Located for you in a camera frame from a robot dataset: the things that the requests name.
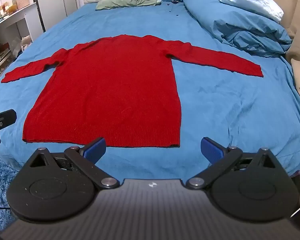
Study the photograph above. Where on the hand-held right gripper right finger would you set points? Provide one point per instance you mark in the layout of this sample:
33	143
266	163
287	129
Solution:
211	151

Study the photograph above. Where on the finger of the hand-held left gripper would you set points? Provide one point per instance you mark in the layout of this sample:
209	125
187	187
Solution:
5	117

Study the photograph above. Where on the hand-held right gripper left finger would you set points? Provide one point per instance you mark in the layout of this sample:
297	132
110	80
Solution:
95	150

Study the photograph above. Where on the red knit sweater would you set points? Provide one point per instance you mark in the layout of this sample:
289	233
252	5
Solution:
110	90

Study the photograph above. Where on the blue bed sheet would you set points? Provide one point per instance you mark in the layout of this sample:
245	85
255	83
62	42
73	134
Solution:
227	105

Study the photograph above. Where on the blue shaggy rug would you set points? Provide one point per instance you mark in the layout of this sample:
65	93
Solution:
0	180

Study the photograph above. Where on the white plastic bag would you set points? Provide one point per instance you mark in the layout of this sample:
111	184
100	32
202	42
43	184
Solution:
25	43

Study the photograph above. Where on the white shelf unit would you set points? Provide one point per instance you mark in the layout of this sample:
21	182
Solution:
12	17

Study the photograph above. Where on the black pole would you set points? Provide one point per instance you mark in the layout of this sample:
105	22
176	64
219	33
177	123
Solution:
38	7

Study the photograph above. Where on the wicker basket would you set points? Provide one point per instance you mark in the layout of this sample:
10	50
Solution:
22	1

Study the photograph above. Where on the light blue bolster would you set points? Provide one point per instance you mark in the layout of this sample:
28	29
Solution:
240	27

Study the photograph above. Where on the white wardrobe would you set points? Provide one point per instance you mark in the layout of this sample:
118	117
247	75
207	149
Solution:
57	0

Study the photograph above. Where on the green pillow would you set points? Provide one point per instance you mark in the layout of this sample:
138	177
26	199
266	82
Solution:
127	0

